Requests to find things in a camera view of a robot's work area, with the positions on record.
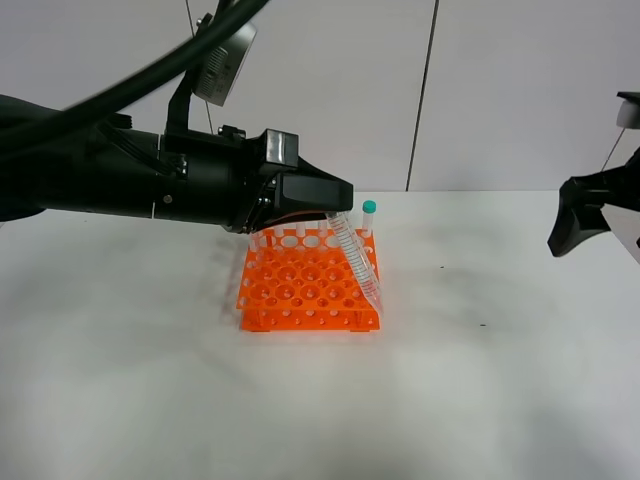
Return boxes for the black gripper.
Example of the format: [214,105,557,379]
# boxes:
[159,128,354,233]

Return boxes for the test tube with teal cap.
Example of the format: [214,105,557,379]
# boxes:
[326,212,384,317]

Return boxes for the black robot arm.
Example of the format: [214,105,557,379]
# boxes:
[1,114,353,234]

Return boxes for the back row tube far left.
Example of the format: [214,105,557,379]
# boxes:
[249,232,263,254]

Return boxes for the back row tube far right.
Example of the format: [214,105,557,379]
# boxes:
[361,200,377,238]

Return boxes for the orange test tube rack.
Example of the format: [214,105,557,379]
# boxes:
[236,225,380,332]

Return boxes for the black cable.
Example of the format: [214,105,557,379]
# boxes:
[0,0,274,161]

